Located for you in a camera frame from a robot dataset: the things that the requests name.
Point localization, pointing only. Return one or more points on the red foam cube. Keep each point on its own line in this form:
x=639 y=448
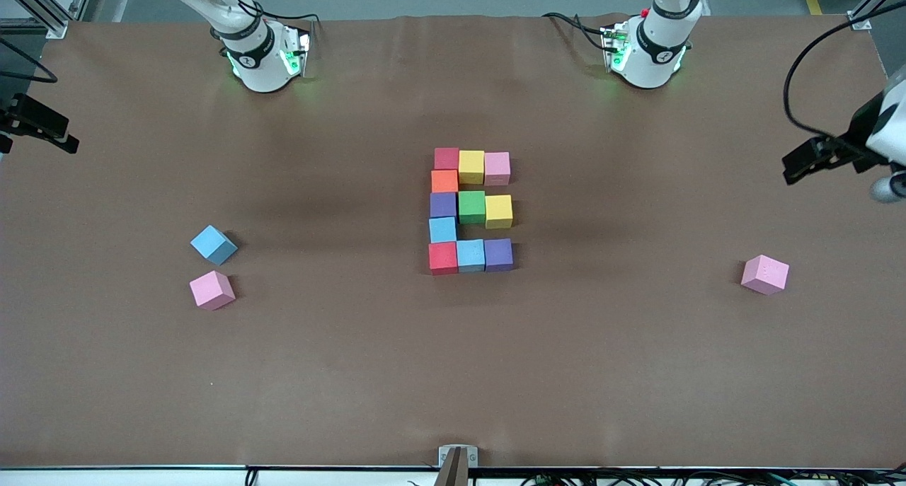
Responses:
x=444 y=257
x=446 y=158

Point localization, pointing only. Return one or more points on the brown table mat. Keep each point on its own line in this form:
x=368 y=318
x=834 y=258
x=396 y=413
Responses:
x=453 y=387

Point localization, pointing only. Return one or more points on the orange foam cube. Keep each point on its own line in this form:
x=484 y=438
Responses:
x=445 y=181

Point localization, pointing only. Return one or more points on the yellow foam cube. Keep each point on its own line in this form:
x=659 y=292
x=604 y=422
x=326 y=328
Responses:
x=499 y=211
x=472 y=166

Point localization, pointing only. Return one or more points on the green foam cube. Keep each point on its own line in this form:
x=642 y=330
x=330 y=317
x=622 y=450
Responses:
x=472 y=206

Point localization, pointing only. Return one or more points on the purple foam cube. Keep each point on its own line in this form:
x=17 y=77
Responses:
x=499 y=254
x=443 y=205

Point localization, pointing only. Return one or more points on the aluminium frame profile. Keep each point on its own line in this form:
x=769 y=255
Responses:
x=49 y=19
x=867 y=12

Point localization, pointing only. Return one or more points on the pink dotted foam cube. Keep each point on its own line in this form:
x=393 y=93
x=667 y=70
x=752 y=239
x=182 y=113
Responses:
x=764 y=274

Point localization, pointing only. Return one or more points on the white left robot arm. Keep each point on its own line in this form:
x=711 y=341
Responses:
x=655 y=61

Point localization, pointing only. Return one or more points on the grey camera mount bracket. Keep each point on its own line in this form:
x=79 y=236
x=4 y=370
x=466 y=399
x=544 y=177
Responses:
x=458 y=465

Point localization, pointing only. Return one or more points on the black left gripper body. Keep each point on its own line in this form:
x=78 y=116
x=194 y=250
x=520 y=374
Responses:
x=861 y=134

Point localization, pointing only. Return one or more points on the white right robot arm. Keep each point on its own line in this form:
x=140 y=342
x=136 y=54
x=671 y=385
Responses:
x=258 y=61

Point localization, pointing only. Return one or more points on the blue foam cube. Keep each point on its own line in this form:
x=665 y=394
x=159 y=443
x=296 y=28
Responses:
x=443 y=229
x=471 y=255
x=212 y=244

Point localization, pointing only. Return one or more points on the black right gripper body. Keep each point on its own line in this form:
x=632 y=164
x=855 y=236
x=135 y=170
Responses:
x=30 y=118

